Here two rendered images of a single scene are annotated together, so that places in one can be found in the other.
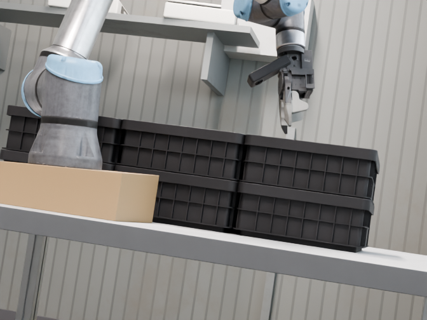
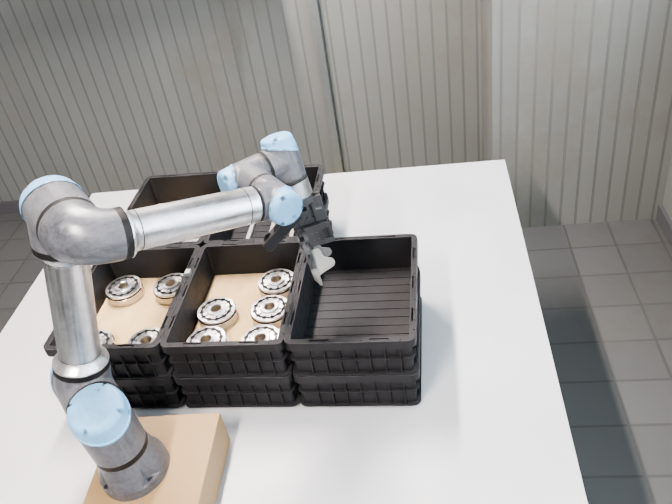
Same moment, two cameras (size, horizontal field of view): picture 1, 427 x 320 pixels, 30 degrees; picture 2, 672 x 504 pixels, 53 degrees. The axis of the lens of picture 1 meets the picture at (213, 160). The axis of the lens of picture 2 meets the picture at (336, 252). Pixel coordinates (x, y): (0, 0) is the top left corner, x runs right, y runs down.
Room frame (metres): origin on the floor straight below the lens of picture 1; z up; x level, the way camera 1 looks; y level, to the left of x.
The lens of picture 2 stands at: (0.68, -0.19, 2.00)
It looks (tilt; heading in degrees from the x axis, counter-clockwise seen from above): 37 degrees down; 359
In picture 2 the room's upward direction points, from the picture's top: 10 degrees counter-clockwise
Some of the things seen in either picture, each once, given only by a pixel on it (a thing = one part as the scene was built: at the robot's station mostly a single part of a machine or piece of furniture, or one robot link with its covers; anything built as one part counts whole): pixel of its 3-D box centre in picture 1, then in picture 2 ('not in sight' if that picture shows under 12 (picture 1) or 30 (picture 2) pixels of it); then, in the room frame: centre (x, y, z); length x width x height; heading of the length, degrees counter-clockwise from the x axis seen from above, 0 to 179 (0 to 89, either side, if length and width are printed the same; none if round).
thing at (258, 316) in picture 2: not in sight; (269, 308); (2.02, -0.03, 0.86); 0.10 x 0.10 x 0.01
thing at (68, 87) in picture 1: (71, 87); (104, 422); (1.65, 0.31, 0.96); 0.13 x 0.12 x 0.14; 28
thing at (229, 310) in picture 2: not in sight; (216, 310); (2.05, 0.11, 0.86); 0.10 x 0.10 x 0.01
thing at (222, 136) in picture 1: (200, 141); (238, 292); (2.03, 0.04, 0.92); 0.40 x 0.30 x 0.02; 167
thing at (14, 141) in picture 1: (88, 146); (134, 311); (2.10, 0.33, 0.87); 0.40 x 0.30 x 0.11; 167
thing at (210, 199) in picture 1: (191, 202); (252, 336); (2.03, 0.04, 0.76); 0.40 x 0.30 x 0.12; 167
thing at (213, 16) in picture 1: (202, 20); not in sight; (3.70, 0.15, 1.63); 0.36 x 0.34 x 0.09; 78
